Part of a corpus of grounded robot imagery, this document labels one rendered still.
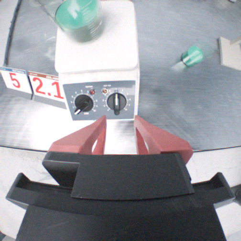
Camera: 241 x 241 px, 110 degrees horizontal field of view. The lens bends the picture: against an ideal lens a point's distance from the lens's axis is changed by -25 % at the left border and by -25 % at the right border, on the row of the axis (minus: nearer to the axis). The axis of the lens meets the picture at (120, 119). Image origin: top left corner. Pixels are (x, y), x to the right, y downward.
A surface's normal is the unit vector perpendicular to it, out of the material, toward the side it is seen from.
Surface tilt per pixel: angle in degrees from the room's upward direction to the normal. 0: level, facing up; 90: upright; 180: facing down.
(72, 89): 30
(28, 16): 0
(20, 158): 0
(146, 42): 0
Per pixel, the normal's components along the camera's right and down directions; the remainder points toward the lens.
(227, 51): 0.01, 0.10
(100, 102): 0.03, 0.58
